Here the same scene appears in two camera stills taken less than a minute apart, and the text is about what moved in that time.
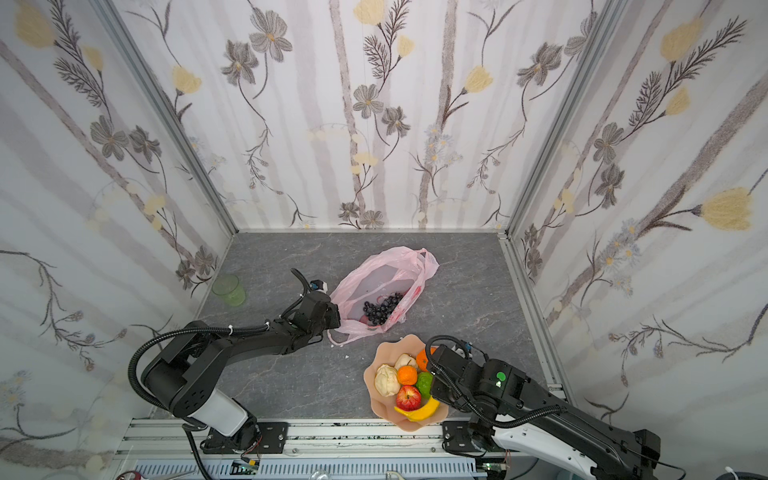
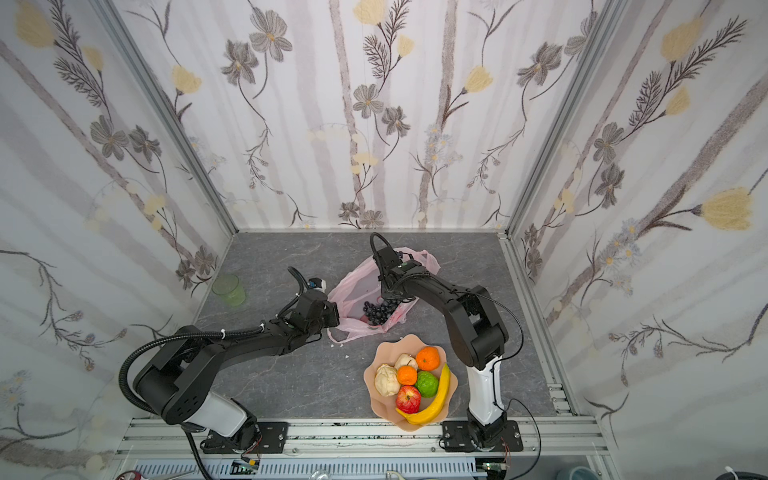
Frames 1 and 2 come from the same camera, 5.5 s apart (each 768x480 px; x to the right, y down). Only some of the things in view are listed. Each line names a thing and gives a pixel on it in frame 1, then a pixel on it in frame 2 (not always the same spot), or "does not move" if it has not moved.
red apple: (408, 398) does not move
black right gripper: (435, 359) -> (389, 287)
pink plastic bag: (377, 293) does not move
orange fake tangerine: (422, 361) does not move
